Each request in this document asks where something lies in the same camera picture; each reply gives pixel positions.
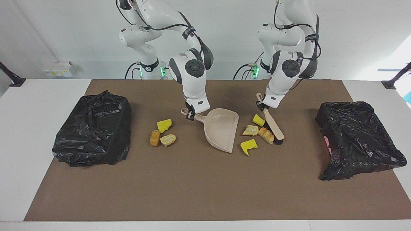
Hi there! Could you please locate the beige plastic dustpan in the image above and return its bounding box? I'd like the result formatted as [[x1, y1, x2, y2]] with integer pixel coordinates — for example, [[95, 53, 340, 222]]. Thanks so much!
[[181, 108, 239, 154]]

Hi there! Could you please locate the black bag on pink bin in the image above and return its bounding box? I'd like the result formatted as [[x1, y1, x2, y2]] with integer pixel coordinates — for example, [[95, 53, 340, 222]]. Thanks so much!
[[315, 101, 407, 181]]

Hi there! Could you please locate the striped orange croissant toy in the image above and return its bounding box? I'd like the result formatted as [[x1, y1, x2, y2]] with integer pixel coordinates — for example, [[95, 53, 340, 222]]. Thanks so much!
[[258, 127, 275, 145]]

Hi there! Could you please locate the yellow sponge chunk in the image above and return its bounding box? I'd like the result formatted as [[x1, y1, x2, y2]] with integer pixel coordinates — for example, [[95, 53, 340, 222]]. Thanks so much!
[[157, 119, 172, 133]]

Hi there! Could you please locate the white wall socket box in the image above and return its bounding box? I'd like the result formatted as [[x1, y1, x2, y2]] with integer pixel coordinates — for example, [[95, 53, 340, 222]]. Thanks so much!
[[43, 62, 74, 77]]

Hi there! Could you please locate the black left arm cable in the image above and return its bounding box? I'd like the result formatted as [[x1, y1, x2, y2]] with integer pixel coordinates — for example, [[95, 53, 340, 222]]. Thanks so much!
[[274, 0, 322, 61]]

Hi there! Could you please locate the black camera stand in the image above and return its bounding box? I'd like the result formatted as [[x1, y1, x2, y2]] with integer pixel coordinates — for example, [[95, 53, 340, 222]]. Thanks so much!
[[0, 62, 26, 87], [381, 63, 411, 90]]

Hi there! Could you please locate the notched yellow sponge piece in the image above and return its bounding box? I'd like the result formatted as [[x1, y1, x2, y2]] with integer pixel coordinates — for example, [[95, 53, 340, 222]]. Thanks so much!
[[240, 139, 258, 157]]

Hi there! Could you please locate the black base cable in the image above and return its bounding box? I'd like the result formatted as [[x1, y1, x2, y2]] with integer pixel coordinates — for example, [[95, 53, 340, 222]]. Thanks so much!
[[125, 63, 142, 80], [233, 51, 264, 80]]

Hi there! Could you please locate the beige hand brush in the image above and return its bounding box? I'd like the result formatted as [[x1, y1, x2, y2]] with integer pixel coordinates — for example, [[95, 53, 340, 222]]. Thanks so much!
[[256, 93, 285, 145]]

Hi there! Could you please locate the beige foam chunk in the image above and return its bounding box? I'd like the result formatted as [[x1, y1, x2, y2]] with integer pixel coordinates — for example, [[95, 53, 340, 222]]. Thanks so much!
[[160, 134, 176, 147], [242, 124, 259, 136]]

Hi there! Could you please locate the black trash bag bin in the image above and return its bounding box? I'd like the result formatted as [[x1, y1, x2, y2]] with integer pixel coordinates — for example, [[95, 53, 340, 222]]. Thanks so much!
[[52, 90, 132, 167]]

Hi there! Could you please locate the brown table mat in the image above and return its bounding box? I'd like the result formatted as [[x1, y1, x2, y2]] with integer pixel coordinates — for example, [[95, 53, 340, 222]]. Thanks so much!
[[23, 79, 411, 221]]

